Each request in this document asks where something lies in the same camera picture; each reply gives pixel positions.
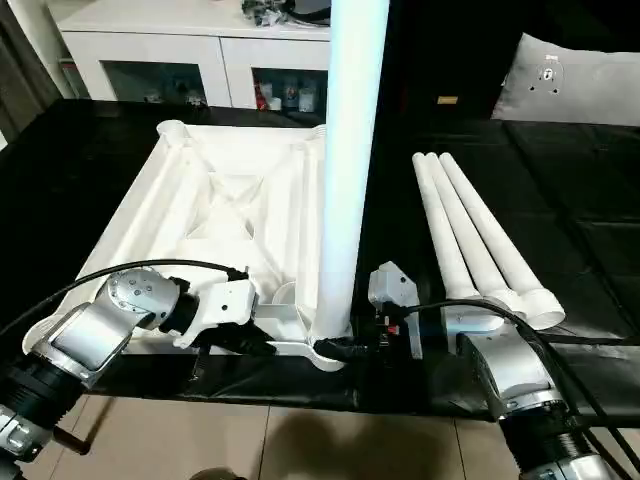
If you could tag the white sideboard with glass doors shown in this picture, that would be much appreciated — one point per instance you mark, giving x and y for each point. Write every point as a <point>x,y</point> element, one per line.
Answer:
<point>200,55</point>

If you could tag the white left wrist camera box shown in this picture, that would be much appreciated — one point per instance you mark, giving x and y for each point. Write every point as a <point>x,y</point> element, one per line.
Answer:
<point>227,300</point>

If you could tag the light grey cushion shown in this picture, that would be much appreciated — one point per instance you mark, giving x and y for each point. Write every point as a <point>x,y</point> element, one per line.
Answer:
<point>570,80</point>

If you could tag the white plastic table leg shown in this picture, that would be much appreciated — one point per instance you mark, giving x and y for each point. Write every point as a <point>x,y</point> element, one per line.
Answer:
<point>445,235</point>
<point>350,150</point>
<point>470,240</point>
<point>505,240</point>

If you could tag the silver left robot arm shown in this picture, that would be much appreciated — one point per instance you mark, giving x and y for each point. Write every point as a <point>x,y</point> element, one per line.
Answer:
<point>90,335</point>

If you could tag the white plastic table top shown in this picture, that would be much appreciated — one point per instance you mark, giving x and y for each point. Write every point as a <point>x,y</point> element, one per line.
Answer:
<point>200,200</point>

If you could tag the black cabinet with yellow label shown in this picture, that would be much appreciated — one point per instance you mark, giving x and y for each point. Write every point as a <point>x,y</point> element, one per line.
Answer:
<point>440,55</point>

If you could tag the black metal frame bar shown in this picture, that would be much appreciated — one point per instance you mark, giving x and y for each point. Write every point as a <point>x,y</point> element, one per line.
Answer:
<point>82,435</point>

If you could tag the brown rounded robot part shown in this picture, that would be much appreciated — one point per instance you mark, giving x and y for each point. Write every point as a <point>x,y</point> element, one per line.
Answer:
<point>215,475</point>

